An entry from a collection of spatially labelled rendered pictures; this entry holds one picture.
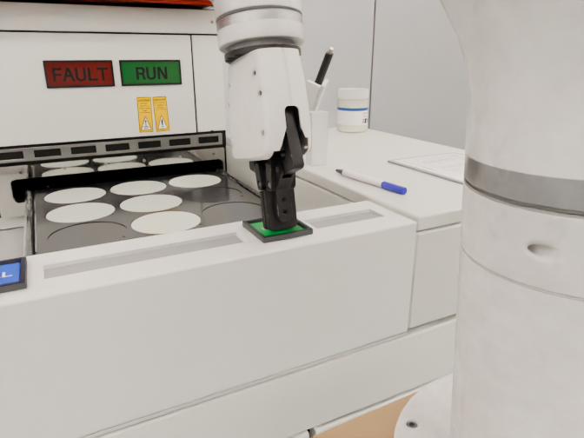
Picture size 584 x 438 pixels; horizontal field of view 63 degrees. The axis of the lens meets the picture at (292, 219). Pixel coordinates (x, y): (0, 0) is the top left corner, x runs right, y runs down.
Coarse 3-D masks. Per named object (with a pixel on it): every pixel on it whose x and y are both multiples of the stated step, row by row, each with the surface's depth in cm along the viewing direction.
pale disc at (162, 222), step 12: (144, 216) 73; (156, 216) 73; (168, 216) 73; (180, 216) 73; (192, 216) 73; (132, 228) 68; (144, 228) 68; (156, 228) 68; (168, 228) 68; (180, 228) 68
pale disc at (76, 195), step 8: (56, 192) 86; (64, 192) 86; (72, 192) 86; (80, 192) 86; (88, 192) 86; (96, 192) 86; (104, 192) 86; (48, 200) 81; (56, 200) 81; (64, 200) 81; (72, 200) 81; (80, 200) 81; (88, 200) 81
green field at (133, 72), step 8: (128, 64) 92; (136, 64) 92; (144, 64) 93; (152, 64) 94; (160, 64) 94; (168, 64) 95; (176, 64) 96; (128, 72) 92; (136, 72) 93; (144, 72) 93; (152, 72) 94; (160, 72) 95; (168, 72) 95; (176, 72) 96; (128, 80) 92; (136, 80) 93; (144, 80) 94; (152, 80) 94; (160, 80) 95; (168, 80) 96; (176, 80) 97
